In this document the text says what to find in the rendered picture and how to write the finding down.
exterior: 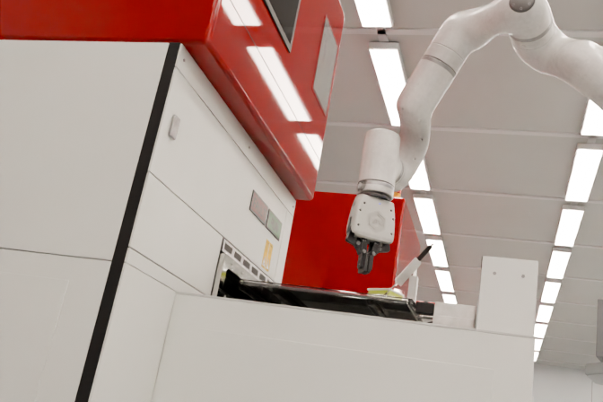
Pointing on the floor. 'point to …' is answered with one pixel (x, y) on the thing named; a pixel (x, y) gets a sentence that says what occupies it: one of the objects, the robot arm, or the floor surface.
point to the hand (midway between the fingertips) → (364, 264)
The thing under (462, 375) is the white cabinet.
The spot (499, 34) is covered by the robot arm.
